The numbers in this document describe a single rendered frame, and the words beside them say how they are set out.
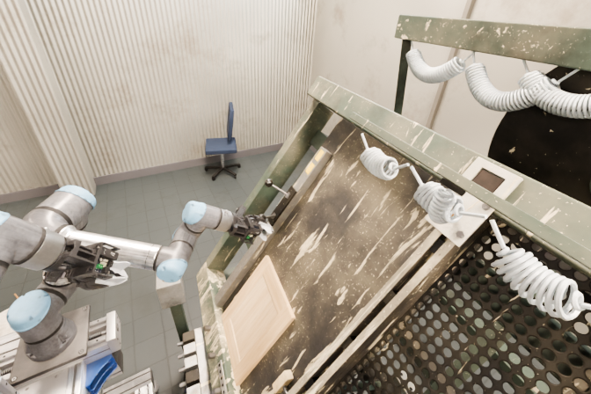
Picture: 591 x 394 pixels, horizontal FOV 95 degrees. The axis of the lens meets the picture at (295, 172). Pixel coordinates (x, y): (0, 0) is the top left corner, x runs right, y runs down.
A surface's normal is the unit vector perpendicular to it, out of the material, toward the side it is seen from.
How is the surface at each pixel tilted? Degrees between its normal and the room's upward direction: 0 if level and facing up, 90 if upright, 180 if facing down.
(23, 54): 90
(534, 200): 56
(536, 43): 90
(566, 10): 90
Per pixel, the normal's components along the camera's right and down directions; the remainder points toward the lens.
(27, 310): 0.06, -0.78
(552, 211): -0.73, -0.34
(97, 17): 0.49, 0.48
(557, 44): -0.92, 0.16
